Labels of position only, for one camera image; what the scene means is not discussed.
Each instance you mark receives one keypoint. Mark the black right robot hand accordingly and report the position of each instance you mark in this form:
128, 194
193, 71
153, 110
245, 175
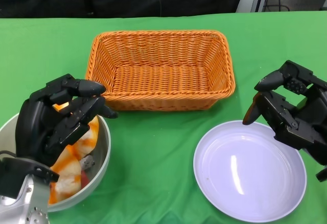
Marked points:
301, 127

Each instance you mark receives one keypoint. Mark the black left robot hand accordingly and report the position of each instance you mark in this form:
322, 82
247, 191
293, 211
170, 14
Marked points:
38, 132

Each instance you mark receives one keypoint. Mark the orange striped pumpkin bread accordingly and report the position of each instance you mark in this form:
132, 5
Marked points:
87, 142
67, 180

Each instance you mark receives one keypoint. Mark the pale grey-green bowl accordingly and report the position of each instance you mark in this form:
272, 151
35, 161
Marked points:
102, 152

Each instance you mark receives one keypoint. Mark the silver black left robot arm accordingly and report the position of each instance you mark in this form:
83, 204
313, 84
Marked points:
15, 178

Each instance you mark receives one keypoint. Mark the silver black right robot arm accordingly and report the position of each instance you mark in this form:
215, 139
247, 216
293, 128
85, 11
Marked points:
322, 175

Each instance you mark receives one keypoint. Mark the lavender round plate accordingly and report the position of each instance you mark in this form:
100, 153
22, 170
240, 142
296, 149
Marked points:
242, 178

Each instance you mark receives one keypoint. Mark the orange wicker basket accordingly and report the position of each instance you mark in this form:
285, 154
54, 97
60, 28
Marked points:
163, 81

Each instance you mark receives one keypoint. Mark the green tablecloth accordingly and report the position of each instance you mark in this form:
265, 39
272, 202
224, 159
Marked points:
153, 145

